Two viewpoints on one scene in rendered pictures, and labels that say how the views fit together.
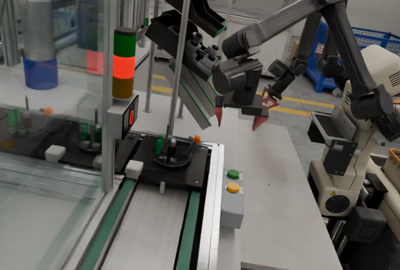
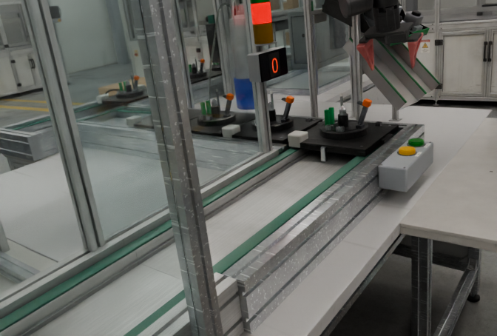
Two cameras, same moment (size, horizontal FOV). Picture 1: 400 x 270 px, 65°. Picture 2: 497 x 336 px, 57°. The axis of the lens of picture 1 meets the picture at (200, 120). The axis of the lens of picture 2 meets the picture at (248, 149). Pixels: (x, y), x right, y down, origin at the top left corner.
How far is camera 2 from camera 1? 0.62 m
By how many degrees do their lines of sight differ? 36
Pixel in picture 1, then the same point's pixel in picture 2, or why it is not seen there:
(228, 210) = (388, 166)
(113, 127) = (253, 70)
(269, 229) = (460, 205)
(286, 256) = (470, 226)
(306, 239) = not seen: outside the picture
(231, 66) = not seen: outside the picture
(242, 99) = (381, 25)
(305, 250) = not seen: outside the picture
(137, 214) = (291, 174)
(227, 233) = (396, 203)
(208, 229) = (352, 175)
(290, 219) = not seen: outside the picture
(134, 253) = (274, 194)
